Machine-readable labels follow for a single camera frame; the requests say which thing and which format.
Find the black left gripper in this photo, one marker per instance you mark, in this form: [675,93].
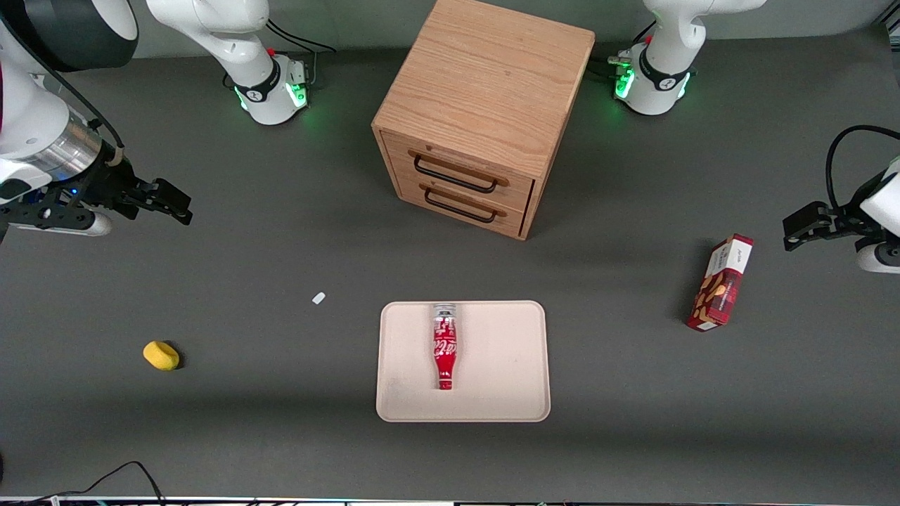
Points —
[841,217]

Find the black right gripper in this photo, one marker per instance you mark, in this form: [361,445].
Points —
[112,184]

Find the red coke bottle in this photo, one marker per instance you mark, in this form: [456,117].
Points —
[444,351]

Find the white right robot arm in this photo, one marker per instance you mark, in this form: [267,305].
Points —
[225,28]

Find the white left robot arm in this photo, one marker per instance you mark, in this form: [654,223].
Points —
[661,70]

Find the beige plastic tray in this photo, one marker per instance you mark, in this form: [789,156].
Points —
[506,365]

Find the red snack box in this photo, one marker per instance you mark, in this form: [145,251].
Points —
[721,288]

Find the yellow lemon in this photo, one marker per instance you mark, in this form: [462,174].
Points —
[160,355]

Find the lower wooden drawer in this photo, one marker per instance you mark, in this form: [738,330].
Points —
[450,193]

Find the wooden drawer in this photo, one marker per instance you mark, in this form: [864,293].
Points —
[450,193]
[513,193]

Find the upper wooden drawer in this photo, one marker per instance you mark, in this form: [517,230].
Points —
[513,193]

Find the wooden drawer cabinet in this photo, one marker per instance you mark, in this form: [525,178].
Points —
[485,77]

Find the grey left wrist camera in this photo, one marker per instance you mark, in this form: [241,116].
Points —
[875,258]

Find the aluminium frame post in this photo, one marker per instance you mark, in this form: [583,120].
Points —
[894,28]

